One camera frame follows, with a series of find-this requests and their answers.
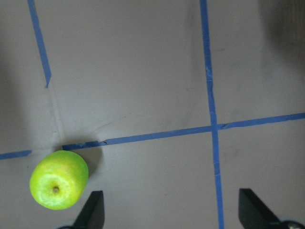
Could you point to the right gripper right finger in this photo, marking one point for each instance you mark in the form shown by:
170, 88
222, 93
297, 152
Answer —
253, 213

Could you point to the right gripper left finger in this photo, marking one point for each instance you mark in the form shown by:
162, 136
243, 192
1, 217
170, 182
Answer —
92, 215

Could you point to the green apple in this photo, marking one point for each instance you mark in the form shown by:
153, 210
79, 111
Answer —
59, 180

